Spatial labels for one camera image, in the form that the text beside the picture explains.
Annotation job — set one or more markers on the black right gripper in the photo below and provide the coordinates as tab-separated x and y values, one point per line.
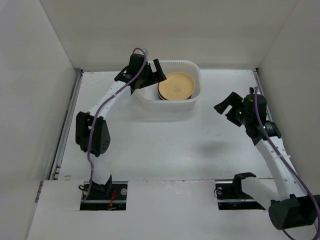
235	114

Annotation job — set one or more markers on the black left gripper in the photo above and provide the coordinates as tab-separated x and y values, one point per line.
156	77

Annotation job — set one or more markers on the yellow plastic plate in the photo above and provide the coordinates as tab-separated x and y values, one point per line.
178	86

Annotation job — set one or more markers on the pink plastic plate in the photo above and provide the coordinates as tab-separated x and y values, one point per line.
165	99

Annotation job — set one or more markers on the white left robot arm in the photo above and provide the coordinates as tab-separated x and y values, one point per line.
92	134

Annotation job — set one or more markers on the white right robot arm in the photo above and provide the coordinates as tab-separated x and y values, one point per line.
291	204

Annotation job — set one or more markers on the translucent white plastic bin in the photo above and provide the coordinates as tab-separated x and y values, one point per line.
148	96

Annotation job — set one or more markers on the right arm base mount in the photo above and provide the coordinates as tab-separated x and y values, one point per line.
228	199

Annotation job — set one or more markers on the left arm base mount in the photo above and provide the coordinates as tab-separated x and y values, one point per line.
114	200

